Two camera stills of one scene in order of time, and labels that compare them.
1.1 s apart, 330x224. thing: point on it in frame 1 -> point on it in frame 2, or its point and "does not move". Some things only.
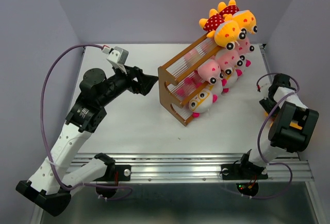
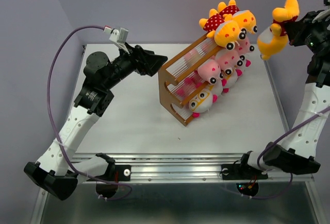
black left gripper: [145, 82] -> [145, 62]
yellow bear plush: [292, 124] -> [272, 39]
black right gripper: [264, 103] -> [296, 30]
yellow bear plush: [246, 19] does not move
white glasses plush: [202, 102] does not move
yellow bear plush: [226, 32] does not move
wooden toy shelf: [179, 78] does not move
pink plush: [210, 70] does not move
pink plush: [228, 59] does not move
